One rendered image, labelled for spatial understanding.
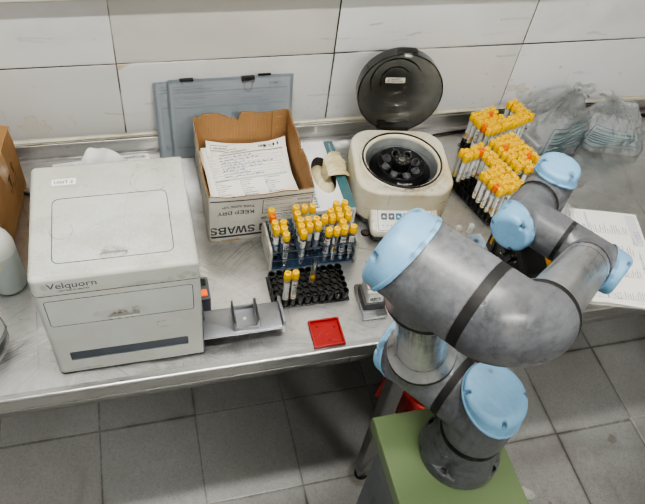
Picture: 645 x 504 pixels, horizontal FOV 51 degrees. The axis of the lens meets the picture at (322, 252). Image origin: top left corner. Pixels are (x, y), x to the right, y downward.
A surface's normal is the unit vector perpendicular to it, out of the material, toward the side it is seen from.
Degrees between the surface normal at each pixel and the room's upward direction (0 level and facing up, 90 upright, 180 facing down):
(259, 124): 87
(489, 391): 9
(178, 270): 89
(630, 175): 0
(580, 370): 0
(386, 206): 90
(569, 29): 90
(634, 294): 1
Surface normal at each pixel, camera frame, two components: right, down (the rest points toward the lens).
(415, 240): -0.17, -0.39
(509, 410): 0.24, -0.57
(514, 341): 0.07, 0.36
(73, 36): 0.24, 0.76
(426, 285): -0.43, 0.06
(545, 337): 0.48, 0.27
